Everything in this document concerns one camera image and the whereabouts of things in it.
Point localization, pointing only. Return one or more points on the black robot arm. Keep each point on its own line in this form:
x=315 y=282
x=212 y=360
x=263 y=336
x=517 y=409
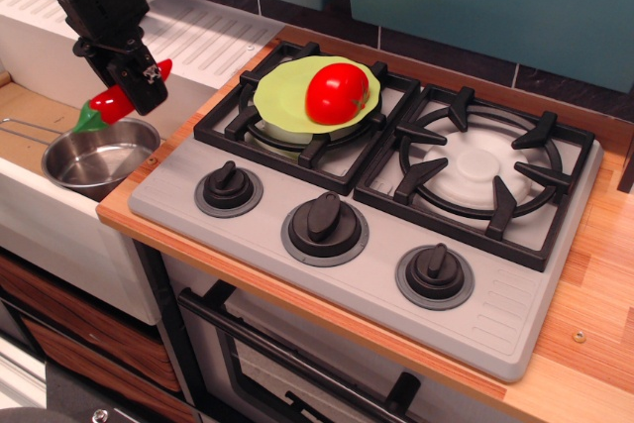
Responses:
x=110 y=39

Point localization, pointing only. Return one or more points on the black stove knob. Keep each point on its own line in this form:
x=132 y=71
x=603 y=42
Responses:
x=435 y=278
x=325 y=231
x=228 y=192

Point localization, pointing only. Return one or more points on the light green plastic plate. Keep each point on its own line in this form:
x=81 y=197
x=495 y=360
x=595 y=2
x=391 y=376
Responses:
x=280 y=96

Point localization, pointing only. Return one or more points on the black right stove knob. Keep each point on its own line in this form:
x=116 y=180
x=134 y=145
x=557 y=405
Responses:
x=435 y=278

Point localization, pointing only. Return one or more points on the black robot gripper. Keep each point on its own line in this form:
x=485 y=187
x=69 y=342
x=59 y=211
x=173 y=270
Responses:
x=109 y=36

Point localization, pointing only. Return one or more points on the black right burner grate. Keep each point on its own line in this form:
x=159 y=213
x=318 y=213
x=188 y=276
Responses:
x=500 y=180

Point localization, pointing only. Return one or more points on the red toy chili pepper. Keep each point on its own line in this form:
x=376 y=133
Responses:
x=105 y=109

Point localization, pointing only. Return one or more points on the black burner grate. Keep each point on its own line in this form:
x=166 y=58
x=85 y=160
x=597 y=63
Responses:
x=333 y=161
x=500 y=180

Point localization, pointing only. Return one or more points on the wooden drawer fronts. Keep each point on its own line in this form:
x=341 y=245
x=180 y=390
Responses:
x=93 y=339

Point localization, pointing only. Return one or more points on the red toy tomato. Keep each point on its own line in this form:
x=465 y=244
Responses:
x=336 y=94

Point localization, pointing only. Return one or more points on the black left stove knob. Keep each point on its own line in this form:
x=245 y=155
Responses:
x=228 y=192

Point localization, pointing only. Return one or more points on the white toy sink unit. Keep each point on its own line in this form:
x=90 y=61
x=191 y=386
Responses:
x=43 y=85

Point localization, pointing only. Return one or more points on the toy oven door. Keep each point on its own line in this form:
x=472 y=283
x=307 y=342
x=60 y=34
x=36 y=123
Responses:
x=288 y=386

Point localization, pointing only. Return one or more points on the black left burner grate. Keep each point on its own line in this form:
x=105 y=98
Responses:
x=333 y=161

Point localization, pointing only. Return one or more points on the black middle stove knob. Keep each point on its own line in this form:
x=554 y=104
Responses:
x=325 y=231

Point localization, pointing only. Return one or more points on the small steel pot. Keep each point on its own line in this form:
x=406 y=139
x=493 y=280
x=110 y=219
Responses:
x=89 y=163

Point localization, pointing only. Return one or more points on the grey toy stove top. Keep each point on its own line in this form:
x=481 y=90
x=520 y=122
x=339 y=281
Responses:
x=494 y=331

